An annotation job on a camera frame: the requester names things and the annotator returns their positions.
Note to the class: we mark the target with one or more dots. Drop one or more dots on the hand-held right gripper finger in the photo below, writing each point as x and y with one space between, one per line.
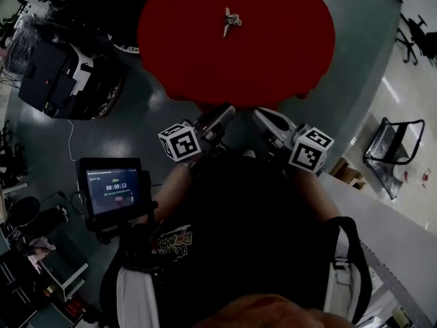
271 119

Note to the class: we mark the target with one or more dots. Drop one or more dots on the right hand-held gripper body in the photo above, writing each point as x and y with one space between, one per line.
310 151

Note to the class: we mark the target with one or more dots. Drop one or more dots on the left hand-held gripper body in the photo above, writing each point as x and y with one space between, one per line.
180 143

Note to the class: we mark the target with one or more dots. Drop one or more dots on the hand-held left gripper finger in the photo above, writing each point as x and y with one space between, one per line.
222 114

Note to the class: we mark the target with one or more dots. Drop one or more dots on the small beige toy object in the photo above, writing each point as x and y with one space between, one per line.
230 20

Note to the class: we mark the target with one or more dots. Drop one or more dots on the person's right forearm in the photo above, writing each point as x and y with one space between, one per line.
317 197

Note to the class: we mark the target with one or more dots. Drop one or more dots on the person's left forearm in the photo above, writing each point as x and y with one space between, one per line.
168 190

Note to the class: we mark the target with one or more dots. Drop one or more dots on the small red floor object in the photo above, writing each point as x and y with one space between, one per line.
425 178

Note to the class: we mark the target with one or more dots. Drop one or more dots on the silver wristwatch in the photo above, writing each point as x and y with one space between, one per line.
190 164

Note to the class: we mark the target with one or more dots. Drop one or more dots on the brown cardboard box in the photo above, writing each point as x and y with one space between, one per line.
349 174

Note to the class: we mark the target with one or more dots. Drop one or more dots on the red round table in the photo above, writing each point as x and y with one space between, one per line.
239 63

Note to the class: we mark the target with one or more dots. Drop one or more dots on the black monitor screen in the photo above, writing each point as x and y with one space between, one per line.
113 190

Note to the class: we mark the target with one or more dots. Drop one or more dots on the person's black printed shirt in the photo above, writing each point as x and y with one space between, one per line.
246 224

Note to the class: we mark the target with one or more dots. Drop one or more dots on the grey partition desk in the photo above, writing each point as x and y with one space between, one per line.
382 227

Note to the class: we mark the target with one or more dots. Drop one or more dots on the black wheeled machine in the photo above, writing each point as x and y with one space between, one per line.
61 80

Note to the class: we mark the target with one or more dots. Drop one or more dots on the black swivel office chair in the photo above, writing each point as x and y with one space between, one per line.
414 39

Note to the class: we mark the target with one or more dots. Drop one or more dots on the round black stool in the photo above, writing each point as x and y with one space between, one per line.
22 211

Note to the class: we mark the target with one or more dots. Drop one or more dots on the plastic wrapped bundle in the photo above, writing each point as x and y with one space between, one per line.
30 36

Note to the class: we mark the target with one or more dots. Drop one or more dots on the grey metal cabinet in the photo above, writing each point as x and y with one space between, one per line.
51 285

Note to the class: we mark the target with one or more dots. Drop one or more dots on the black mesh frame chair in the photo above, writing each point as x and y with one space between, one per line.
389 156

